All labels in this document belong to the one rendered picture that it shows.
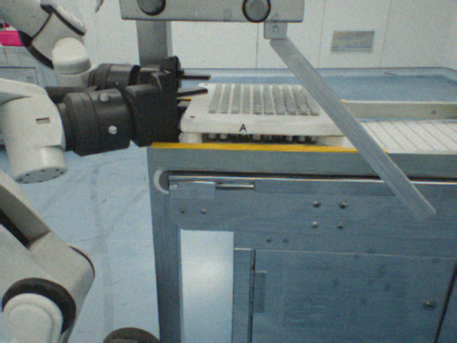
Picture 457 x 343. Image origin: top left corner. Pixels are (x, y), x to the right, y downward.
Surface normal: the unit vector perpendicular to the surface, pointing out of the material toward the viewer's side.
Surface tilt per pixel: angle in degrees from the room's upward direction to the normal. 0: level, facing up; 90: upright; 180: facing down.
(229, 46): 90
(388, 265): 90
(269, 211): 90
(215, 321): 0
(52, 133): 51
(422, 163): 90
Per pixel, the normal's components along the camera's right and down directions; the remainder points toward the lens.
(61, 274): 0.74, -0.60
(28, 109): 0.39, -0.28
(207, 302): 0.01, -0.91
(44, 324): -0.04, 0.42
